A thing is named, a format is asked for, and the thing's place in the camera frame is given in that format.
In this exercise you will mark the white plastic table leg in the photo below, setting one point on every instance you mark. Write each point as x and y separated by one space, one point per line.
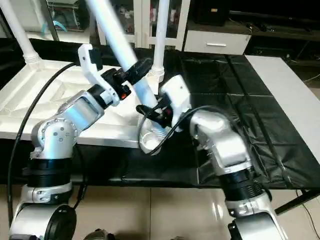
120 45
20 30
161 35

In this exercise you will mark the white plastic table top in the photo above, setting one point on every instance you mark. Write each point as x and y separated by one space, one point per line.
30 100

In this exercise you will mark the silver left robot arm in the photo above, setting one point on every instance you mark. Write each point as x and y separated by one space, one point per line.
65 130

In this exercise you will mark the white glass door cabinet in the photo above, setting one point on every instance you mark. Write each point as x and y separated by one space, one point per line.
135 20

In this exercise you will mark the white drawer unit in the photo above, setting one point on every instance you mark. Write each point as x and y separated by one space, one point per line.
217 42

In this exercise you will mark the black work mat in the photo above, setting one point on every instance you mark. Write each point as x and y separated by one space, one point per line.
240 125

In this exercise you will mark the white drawer cabinet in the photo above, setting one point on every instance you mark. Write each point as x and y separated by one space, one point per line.
280 17

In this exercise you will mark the black metal stand leg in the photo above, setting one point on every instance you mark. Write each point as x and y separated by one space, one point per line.
300 202

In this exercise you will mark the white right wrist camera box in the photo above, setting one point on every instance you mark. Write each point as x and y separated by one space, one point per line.
175 97

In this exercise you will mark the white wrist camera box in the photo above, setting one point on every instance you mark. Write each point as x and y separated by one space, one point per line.
92 67
175 97

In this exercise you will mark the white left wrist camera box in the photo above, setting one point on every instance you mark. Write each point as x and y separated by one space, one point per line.
92 67

